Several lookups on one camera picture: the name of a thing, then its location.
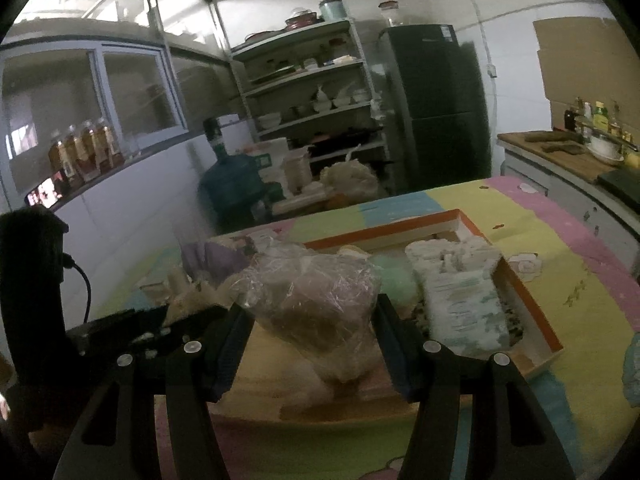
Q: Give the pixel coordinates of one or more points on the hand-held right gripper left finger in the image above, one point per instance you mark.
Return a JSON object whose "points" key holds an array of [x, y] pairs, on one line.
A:
{"points": [[230, 355]]}

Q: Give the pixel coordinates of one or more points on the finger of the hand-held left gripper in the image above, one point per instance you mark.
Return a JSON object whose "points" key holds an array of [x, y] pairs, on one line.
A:
{"points": [[200, 325], [132, 325]]}

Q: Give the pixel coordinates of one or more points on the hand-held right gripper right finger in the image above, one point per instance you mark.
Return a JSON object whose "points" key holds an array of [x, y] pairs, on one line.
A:
{"points": [[395, 360]]}

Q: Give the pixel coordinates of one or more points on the cream plush rabbit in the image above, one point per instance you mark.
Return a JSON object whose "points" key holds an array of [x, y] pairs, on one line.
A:
{"points": [[190, 300]]}

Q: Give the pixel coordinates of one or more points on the orange rimmed cardboard box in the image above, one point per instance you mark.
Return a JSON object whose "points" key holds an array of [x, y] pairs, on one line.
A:
{"points": [[270, 375]]}

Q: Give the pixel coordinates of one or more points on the green tissue pack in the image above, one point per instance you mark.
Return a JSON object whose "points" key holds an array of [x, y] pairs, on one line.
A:
{"points": [[465, 315]]}

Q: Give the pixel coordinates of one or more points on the beige plush toy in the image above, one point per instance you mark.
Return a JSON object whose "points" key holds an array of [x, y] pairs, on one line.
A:
{"points": [[310, 305]]}

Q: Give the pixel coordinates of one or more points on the white tissue pack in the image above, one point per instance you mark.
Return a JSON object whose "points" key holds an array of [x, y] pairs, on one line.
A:
{"points": [[450, 252]]}

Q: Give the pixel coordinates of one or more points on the leopard print pouch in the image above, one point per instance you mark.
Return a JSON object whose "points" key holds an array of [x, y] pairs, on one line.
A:
{"points": [[516, 330]]}

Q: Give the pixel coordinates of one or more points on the purple plush toy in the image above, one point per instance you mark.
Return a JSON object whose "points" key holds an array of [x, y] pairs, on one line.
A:
{"points": [[215, 260]]}

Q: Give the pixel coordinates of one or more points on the smartphone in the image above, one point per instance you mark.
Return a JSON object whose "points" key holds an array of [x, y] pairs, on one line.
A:
{"points": [[45, 192]]}

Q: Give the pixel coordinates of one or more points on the blue water jug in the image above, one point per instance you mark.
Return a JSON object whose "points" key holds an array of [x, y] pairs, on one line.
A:
{"points": [[230, 180]]}

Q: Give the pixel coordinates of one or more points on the wooden crate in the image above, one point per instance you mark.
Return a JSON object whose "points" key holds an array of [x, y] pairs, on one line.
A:
{"points": [[305, 204]]}

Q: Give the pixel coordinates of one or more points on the translucent pink container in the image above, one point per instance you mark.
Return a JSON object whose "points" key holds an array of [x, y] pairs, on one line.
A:
{"points": [[297, 172]]}

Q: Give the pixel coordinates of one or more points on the white bucket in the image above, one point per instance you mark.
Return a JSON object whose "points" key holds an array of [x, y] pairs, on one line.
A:
{"points": [[270, 157]]}

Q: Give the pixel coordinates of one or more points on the filled plastic bag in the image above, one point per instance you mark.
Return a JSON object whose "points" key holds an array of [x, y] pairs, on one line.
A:
{"points": [[350, 180]]}

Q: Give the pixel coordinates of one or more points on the black water pump dispenser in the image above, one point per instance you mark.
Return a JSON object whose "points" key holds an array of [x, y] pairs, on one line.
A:
{"points": [[214, 135]]}

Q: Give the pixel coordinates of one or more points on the colourful play mat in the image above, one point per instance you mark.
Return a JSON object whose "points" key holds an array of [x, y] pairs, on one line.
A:
{"points": [[550, 240]]}

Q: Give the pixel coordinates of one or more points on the sliding glass window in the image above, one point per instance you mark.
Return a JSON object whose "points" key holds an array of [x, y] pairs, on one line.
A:
{"points": [[97, 90]]}

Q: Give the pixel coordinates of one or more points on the black pans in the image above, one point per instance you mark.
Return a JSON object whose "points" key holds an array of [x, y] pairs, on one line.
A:
{"points": [[345, 141]]}

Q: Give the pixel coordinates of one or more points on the kitchen counter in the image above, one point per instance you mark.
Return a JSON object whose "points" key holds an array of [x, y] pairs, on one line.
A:
{"points": [[530, 170]]}

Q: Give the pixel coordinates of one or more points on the row of white dishes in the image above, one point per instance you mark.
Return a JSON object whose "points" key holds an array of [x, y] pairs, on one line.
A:
{"points": [[322, 105]]}

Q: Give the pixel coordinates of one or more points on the dark refrigerator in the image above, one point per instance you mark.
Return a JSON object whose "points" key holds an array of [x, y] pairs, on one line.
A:
{"points": [[440, 110]]}

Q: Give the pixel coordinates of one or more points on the kitchen cleaver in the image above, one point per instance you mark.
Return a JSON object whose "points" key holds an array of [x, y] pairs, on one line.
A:
{"points": [[562, 148], [547, 136]]}

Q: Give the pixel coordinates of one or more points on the black cooktop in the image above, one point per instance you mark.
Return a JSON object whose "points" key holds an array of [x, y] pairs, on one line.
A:
{"points": [[622, 182]]}

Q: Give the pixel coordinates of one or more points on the flat pan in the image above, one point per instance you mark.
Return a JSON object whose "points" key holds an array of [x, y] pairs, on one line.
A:
{"points": [[260, 37]]}

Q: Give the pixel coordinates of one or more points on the white bowl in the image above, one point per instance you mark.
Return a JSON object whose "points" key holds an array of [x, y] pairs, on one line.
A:
{"points": [[605, 151]]}

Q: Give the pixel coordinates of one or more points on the metal shelf rack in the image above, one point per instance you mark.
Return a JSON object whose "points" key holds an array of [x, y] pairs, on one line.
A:
{"points": [[300, 35]]}

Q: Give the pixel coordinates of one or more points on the row of condiment bottles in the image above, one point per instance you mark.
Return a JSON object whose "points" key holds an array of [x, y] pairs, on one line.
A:
{"points": [[600, 117]]}

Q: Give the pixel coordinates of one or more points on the red pot with glass lid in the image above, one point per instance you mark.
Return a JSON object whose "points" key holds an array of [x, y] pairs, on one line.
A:
{"points": [[301, 20]]}

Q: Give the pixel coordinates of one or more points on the teal canister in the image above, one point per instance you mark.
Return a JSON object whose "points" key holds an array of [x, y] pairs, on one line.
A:
{"points": [[332, 10]]}

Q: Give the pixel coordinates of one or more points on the glass jar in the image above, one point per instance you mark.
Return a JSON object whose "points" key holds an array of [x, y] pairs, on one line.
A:
{"points": [[390, 14]]}

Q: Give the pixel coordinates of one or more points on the cardboard sheet on wall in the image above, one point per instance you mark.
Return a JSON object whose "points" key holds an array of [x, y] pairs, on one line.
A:
{"points": [[575, 70]]}

